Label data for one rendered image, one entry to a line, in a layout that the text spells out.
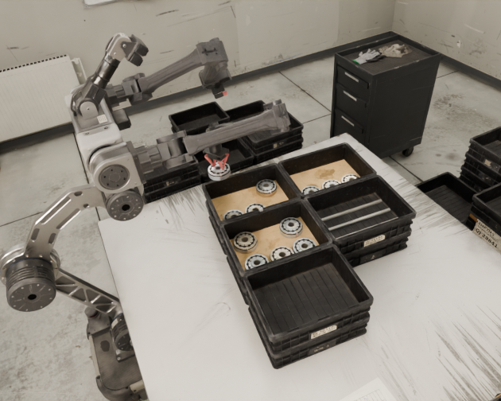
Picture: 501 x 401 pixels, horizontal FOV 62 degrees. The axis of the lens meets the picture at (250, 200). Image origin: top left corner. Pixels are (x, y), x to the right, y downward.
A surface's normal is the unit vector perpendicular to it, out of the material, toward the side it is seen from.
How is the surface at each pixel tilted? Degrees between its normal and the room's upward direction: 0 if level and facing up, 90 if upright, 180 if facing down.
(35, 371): 0
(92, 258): 0
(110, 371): 0
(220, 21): 90
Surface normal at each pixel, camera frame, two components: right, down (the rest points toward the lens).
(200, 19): 0.43, 0.58
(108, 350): -0.08, -0.74
